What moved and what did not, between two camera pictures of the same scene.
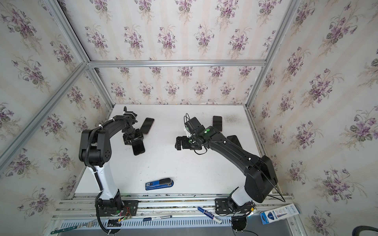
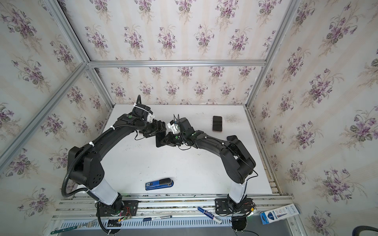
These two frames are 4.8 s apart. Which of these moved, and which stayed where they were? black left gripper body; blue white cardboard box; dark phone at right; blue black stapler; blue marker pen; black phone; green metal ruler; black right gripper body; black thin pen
Moved: black left gripper body; black phone; black right gripper body
Stayed: blue marker pen; blue white cardboard box; dark phone at right; green metal ruler; blue black stapler; black thin pen
